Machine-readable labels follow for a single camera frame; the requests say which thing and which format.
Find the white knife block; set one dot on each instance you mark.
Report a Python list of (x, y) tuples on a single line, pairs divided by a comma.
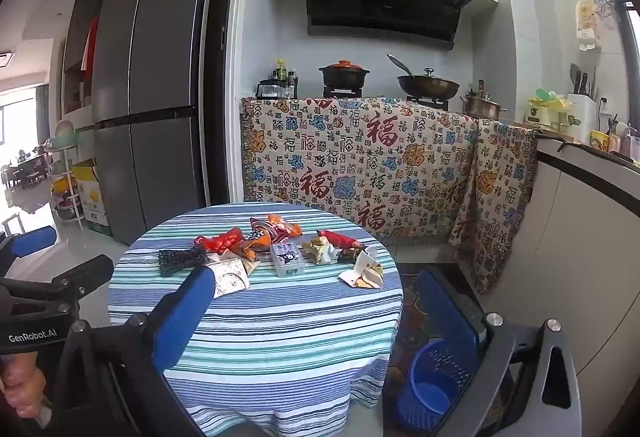
[(582, 117)]

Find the black patterned wrapper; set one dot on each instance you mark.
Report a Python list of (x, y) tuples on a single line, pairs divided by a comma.
[(177, 261)]

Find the person's left hand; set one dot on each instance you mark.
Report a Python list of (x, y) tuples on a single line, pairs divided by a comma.
[(20, 387)]

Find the patterned floor mat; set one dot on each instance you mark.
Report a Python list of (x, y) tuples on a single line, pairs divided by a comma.
[(410, 312)]

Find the white base cabinet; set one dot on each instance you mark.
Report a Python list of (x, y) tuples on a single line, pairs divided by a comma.
[(575, 242)]

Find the yellow and brown snack packet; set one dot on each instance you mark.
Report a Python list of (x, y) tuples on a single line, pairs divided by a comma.
[(319, 250)]

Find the red sausage wrapper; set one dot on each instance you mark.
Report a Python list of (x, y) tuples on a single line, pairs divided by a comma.
[(340, 238)]

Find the large printed blanket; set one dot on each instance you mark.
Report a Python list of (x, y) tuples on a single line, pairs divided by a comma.
[(360, 167)]

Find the wall shelf unit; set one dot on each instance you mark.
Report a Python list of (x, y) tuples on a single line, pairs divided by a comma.
[(82, 62)]

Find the round table with striped tablecloth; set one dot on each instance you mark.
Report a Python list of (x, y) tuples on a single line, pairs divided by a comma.
[(280, 332)]

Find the orange and white plastic bag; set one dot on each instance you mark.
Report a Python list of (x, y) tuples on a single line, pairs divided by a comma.
[(272, 228)]

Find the dark wok with lid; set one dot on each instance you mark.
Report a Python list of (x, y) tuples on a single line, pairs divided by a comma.
[(427, 86)]

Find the gas stove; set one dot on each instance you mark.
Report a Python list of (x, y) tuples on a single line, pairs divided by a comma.
[(344, 92)]

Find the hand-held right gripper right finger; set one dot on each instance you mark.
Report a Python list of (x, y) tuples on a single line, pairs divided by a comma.
[(445, 312)]

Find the yellow cardboard box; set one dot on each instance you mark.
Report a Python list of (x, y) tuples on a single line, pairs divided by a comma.
[(90, 197)]

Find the white and orange packet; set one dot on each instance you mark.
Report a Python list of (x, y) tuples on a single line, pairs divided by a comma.
[(362, 276)]

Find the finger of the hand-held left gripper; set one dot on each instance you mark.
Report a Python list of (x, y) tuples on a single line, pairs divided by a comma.
[(35, 239), (85, 269)]

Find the wooden dining table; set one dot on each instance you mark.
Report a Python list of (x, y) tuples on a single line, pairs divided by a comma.
[(22, 167)]

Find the cream snack packet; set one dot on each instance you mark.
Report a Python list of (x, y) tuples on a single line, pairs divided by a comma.
[(230, 274)]

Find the small printed blanket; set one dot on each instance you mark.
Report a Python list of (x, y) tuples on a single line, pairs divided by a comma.
[(500, 197)]

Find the grey refrigerator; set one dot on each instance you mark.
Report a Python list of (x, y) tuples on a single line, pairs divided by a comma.
[(145, 117)]

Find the yellow cap sauce bottle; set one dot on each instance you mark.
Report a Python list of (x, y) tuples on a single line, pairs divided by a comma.
[(280, 69)]

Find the window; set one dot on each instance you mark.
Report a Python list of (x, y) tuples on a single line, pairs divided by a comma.
[(627, 82)]

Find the black crumpled wrapper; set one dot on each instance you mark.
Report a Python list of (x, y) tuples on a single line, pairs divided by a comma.
[(350, 257)]

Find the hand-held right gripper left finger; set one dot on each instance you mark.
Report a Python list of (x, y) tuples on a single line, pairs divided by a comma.
[(185, 312)]

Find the steel pot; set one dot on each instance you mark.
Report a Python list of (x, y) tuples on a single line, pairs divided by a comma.
[(482, 108)]

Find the white plastic box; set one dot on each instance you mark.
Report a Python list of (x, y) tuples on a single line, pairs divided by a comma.
[(287, 259)]

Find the blue plastic basket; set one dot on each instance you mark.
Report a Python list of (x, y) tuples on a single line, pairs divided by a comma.
[(430, 382)]

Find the round storage rack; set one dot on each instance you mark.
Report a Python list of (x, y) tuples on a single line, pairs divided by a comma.
[(65, 177)]

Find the black clay pot orange lid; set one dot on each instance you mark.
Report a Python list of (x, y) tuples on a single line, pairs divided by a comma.
[(344, 74)]

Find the dark sauce bottle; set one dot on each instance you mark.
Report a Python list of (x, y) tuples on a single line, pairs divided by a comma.
[(291, 82)]

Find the black range hood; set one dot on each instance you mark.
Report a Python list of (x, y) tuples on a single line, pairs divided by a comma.
[(385, 7)]

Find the cream appliance with yellow lids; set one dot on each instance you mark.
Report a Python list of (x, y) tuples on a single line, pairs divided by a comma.
[(542, 116)]

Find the wall hook with bag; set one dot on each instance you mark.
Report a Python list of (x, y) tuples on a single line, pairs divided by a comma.
[(589, 24)]

